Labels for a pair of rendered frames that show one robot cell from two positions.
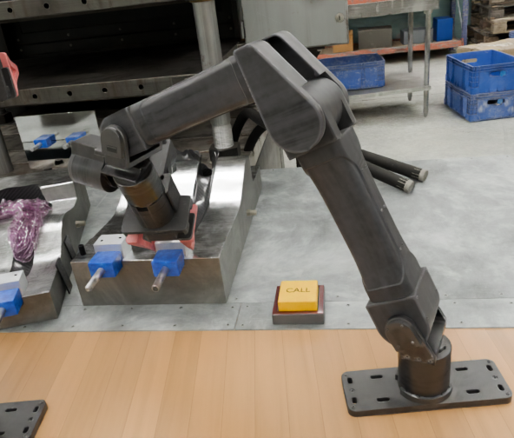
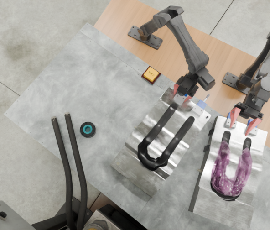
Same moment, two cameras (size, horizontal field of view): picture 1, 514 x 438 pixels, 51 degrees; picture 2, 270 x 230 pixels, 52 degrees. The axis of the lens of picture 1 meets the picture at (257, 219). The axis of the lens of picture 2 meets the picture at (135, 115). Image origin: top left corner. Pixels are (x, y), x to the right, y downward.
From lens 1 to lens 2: 160 cm
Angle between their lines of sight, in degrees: 78
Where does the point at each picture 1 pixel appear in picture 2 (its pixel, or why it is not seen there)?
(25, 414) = (227, 79)
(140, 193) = not seen: hidden behind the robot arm
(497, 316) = (111, 44)
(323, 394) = (163, 48)
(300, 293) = (151, 71)
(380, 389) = (153, 40)
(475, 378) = (135, 32)
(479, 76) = not seen: outside the picture
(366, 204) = not seen: hidden behind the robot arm
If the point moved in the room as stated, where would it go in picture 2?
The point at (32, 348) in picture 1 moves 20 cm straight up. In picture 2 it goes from (224, 107) to (237, 95)
